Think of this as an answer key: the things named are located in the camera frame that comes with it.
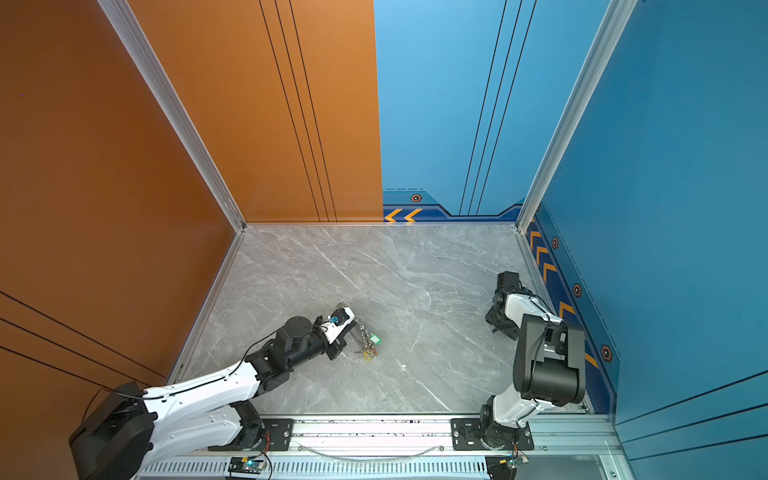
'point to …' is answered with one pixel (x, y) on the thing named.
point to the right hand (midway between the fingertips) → (501, 323)
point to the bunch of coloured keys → (369, 347)
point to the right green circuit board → (504, 467)
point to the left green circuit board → (245, 465)
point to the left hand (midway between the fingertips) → (354, 320)
